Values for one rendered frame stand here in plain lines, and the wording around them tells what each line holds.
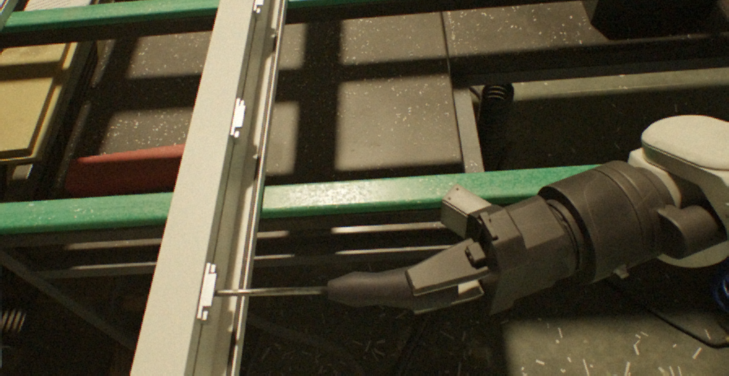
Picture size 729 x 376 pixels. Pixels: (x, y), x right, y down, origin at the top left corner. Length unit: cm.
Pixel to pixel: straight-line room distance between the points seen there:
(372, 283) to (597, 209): 18
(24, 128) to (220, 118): 64
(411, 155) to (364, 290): 52
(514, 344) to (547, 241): 100
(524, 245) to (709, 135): 18
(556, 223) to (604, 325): 105
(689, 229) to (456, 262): 17
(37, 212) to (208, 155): 22
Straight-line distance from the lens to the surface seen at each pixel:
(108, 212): 64
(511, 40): 113
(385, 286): 44
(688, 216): 47
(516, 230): 41
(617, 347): 148
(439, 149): 94
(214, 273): 48
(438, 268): 43
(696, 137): 50
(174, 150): 98
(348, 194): 56
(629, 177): 48
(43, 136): 114
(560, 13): 120
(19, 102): 121
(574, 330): 146
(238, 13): 68
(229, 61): 62
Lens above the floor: 134
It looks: 55 degrees down
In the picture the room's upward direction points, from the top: 9 degrees counter-clockwise
